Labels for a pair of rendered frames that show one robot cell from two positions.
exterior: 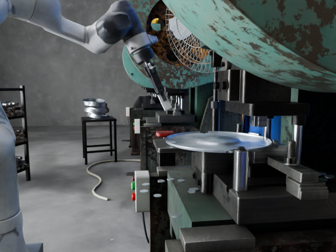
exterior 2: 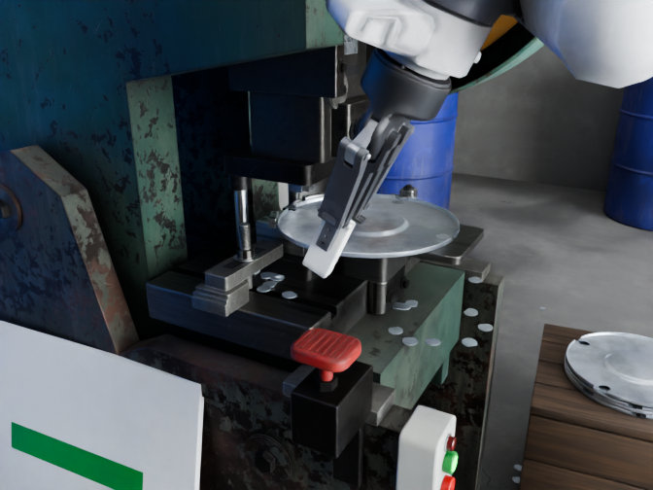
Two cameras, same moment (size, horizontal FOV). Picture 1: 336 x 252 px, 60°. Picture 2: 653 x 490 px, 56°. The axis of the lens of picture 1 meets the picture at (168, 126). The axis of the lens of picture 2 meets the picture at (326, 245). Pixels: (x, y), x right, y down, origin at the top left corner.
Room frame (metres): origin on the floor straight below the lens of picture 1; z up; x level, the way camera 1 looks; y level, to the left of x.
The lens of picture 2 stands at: (1.58, 0.36, 1.11)
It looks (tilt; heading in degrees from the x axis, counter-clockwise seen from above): 21 degrees down; 216
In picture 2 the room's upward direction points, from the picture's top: straight up
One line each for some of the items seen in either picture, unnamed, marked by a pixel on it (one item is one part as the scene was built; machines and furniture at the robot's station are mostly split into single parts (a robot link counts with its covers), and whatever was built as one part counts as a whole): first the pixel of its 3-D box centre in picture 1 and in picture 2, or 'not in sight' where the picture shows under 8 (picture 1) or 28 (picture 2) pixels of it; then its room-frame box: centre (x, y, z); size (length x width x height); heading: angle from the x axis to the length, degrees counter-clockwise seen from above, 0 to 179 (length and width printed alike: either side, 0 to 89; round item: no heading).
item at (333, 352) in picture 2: (165, 141); (326, 371); (1.11, 0.01, 0.72); 0.07 x 0.06 x 0.08; 98
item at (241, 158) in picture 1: (240, 168); (407, 209); (0.62, -0.16, 0.75); 0.03 x 0.03 x 0.10; 8
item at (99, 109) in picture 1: (98, 129); not in sight; (3.71, 0.90, 0.40); 0.45 x 0.40 x 0.79; 20
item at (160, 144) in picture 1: (199, 164); (394, 264); (0.79, -0.09, 0.72); 0.25 x 0.14 x 0.14; 98
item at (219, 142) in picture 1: (217, 140); (367, 222); (0.80, -0.14, 0.78); 0.29 x 0.29 x 0.01
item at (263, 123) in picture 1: (257, 119); (304, 178); (0.81, -0.25, 0.84); 0.05 x 0.03 x 0.04; 8
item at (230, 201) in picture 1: (258, 176); (301, 268); (0.81, -0.26, 0.68); 0.45 x 0.30 x 0.06; 8
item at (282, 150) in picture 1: (258, 148); (302, 225); (0.81, -0.26, 0.76); 0.15 x 0.09 x 0.05; 8
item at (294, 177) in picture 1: (292, 163); not in sight; (0.65, -0.29, 0.76); 0.17 x 0.06 x 0.10; 8
